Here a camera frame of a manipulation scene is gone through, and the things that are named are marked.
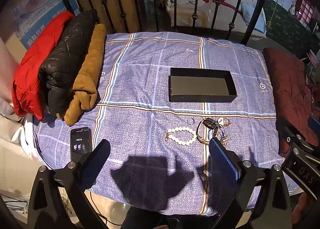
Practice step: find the white strap wristwatch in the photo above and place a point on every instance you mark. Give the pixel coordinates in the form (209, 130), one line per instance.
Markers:
(206, 130)

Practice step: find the gold ring red stones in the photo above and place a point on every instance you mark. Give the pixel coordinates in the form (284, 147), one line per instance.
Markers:
(226, 122)

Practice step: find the blue plaid bed sheet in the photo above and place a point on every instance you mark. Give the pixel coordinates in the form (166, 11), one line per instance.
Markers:
(155, 162)

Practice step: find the tan suede garment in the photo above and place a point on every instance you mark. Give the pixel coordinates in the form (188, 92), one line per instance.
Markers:
(84, 89)

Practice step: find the red puffer jacket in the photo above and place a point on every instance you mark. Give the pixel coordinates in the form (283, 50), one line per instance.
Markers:
(26, 94)

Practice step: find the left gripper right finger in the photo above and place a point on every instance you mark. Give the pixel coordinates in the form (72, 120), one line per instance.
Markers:
(225, 171)

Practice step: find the gold flower earrings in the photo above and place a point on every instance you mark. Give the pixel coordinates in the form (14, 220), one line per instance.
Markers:
(224, 139)

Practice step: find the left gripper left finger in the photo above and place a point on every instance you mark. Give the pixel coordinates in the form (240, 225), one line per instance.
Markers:
(93, 164)

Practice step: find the black jewelry box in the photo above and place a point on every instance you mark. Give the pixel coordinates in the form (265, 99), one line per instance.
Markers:
(197, 85)

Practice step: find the black quilted jacket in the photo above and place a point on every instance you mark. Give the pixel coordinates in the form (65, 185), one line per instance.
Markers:
(59, 70)

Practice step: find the white bed with red blanket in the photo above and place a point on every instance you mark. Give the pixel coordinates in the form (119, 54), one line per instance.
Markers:
(223, 15)

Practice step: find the black smartphone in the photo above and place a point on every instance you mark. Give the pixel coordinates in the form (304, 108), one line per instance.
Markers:
(80, 143)

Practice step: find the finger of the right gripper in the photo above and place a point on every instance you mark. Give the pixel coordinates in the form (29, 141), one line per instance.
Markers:
(292, 135)
(314, 124)

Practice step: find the white earring card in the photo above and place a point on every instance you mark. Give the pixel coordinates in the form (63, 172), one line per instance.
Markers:
(221, 121)

